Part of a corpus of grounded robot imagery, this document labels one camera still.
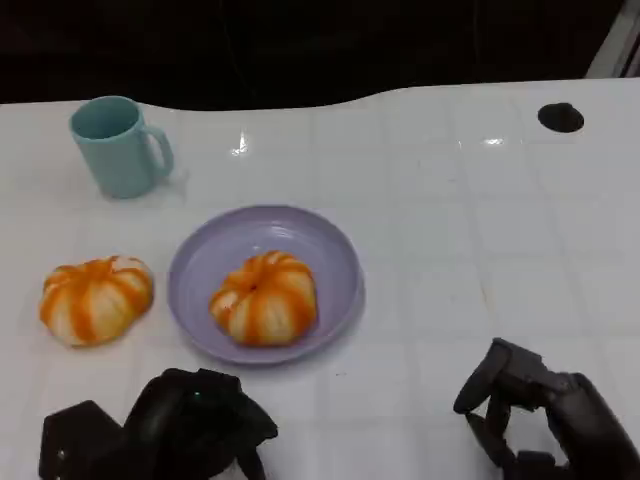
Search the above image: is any white metal frame post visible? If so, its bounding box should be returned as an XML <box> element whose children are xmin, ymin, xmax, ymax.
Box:
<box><xmin>585</xmin><ymin>0</ymin><xmax>640</xmax><ymax>80</ymax></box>

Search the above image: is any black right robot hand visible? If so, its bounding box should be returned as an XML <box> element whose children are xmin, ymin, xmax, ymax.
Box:
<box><xmin>453</xmin><ymin>338</ymin><xmax>640</xmax><ymax>480</ymax></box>

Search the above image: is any lilac plate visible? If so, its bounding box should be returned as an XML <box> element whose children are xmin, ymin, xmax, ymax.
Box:
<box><xmin>167</xmin><ymin>204</ymin><xmax>366</xmax><ymax>369</ymax></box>

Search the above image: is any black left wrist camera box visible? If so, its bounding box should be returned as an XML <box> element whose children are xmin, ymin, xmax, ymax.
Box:
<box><xmin>38</xmin><ymin>399</ymin><xmax>126</xmax><ymax>480</ymax></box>

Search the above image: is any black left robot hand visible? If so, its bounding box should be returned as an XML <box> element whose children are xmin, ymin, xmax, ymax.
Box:
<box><xmin>122</xmin><ymin>368</ymin><xmax>279</xmax><ymax>480</ymax></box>

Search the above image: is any black round table grommet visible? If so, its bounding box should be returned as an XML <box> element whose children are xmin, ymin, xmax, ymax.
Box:
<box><xmin>537</xmin><ymin>102</ymin><xmax>585</xmax><ymax>134</ymax></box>

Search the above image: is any pale green mug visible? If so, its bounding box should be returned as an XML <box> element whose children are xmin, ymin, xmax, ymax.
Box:
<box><xmin>68</xmin><ymin>95</ymin><xmax>175</xmax><ymax>200</ymax></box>

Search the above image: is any orange white toy bread roll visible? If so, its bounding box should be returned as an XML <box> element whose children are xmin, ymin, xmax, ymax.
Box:
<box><xmin>208</xmin><ymin>250</ymin><xmax>319</xmax><ymax>348</ymax></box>
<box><xmin>38</xmin><ymin>255</ymin><xmax>155</xmax><ymax>349</ymax></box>

